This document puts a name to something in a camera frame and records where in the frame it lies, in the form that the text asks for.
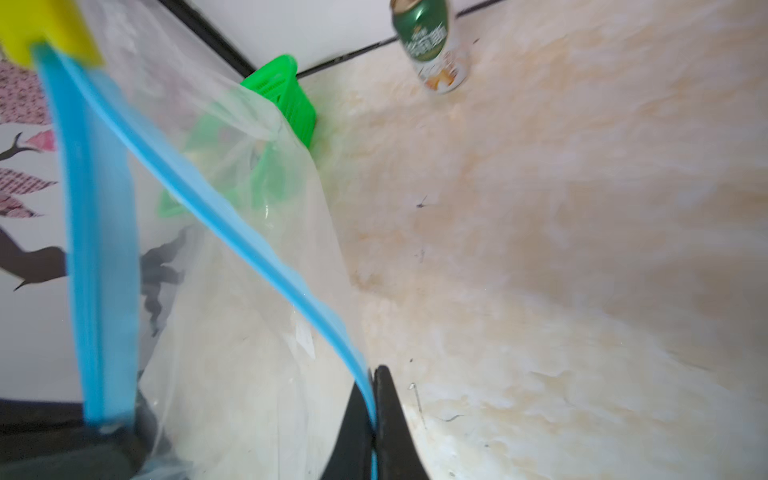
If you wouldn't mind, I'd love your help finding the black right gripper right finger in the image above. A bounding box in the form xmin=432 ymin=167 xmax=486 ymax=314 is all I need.
xmin=374 ymin=365 xmax=429 ymax=480

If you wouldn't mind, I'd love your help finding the green plastic basket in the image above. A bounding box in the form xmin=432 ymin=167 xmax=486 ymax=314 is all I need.
xmin=182 ymin=55 xmax=316 ymax=209

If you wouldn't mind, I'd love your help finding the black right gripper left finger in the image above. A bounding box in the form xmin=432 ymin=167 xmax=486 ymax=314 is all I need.
xmin=320 ymin=384 xmax=375 ymax=480

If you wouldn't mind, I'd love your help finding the clear zip top bag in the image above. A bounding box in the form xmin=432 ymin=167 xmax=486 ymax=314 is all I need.
xmin=1 ymin=1 xmax=376 ymax=479

